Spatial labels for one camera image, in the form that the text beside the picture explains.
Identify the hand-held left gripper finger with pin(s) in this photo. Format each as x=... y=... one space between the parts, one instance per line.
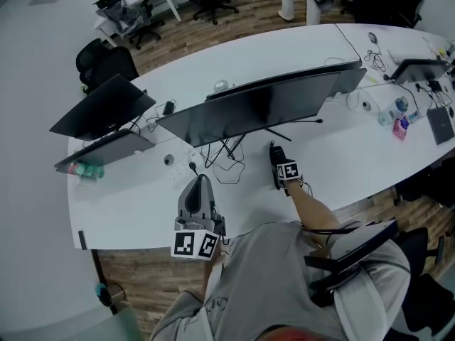
x=209 y=201
x=182 y=202

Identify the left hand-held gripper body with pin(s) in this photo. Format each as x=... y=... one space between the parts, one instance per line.
x=195 y=242

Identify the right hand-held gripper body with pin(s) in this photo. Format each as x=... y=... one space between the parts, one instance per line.
x=289 y=172

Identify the person's right forearm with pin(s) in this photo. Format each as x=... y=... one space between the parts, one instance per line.
x=309 y=208

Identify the person's left forearm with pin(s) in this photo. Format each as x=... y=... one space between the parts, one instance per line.
x=211 y=275

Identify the white power strip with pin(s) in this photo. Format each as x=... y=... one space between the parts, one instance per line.
x=179 y=172

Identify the long white desk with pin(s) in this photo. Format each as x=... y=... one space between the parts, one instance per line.
x=142 y=204

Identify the grey round desk grommet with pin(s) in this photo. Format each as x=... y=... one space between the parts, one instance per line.
x=169 y=159

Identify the black mesh office chair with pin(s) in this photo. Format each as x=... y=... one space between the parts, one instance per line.
x=106 y=64

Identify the small monitor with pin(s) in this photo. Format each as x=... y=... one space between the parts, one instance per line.
x=421 y=71

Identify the large black monitor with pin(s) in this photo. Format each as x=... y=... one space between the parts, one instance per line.
x=249 y=108

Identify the person's grey shirt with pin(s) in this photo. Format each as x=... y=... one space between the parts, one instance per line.
x=266 y=290

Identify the black curved monitor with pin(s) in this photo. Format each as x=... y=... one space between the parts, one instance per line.
x=284 y=80

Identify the round bin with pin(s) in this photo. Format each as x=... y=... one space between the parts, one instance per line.
x=119 y=292

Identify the white cup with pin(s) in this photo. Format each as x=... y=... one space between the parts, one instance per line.
x=353 y=101

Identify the black power adapter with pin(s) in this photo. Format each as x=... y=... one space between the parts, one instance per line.
x=167 y=107

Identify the green bottle with pink cap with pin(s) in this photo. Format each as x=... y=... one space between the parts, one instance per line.
x=89 y=170

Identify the white round device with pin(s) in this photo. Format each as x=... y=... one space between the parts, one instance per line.
x=367 y=106

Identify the teal and black object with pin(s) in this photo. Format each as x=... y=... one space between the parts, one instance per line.
x=102 y=294

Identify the clear water bottle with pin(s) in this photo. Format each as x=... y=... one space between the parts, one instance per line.
x=391 y=112

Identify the pink packet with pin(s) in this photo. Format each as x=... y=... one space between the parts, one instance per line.
x=400 y=128

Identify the black monitor with silver logo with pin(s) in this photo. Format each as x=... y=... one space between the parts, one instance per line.
x=103 y=108

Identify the small clear bottle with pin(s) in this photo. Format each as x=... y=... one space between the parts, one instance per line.
x=416 y=116

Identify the closed grey laptop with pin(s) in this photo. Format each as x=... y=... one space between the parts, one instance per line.
x=440 y=124

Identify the black box adapter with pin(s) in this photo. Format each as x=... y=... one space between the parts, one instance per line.
x=434 y=85

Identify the black chair with armrest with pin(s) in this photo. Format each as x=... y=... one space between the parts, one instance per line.
x=426 y=297

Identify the black chair with plastic bag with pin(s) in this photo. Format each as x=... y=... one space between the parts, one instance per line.
x=142 y=20

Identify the clear plastic bag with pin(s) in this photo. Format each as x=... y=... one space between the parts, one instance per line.
x=121 y=14

